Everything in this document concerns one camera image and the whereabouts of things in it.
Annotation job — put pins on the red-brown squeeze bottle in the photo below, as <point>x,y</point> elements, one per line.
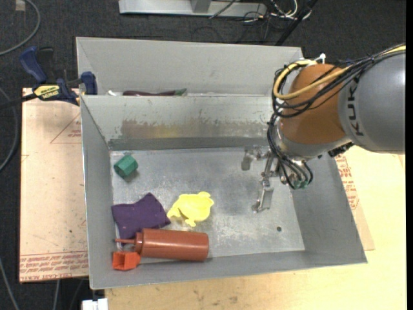
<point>175,244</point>

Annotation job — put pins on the orange small block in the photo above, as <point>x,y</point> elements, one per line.
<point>125,261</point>

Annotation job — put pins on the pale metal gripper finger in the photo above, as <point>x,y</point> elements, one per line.
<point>247,162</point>
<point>266,195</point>

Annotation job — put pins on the purple cloth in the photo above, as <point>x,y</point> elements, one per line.
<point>138,215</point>

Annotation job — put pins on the yellow toy animal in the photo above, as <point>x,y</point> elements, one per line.
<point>193,208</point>

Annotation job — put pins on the grey metal bin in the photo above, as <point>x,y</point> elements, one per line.
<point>193,179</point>

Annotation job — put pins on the green hexagonal block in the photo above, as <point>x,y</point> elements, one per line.
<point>126,165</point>

